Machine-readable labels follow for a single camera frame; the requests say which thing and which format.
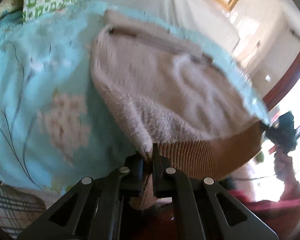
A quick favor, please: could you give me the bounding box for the person's right hand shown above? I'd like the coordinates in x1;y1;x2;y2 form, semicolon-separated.
274;146;300;200

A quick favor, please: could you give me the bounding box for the red brown door frame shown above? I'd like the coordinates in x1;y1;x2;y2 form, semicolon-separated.
263;52;300;111

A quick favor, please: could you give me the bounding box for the grey striped bolster pillow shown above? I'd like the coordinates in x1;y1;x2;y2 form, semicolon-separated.
100;0;240;53

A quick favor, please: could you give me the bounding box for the plaid cloth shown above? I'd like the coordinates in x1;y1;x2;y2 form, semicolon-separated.
0;185;46;239

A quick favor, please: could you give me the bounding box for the turquoise floral bed sheet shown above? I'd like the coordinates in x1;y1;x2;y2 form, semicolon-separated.
0;0;270;193

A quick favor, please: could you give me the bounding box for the dark red cloth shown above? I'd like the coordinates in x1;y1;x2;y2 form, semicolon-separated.
151;190;300;239

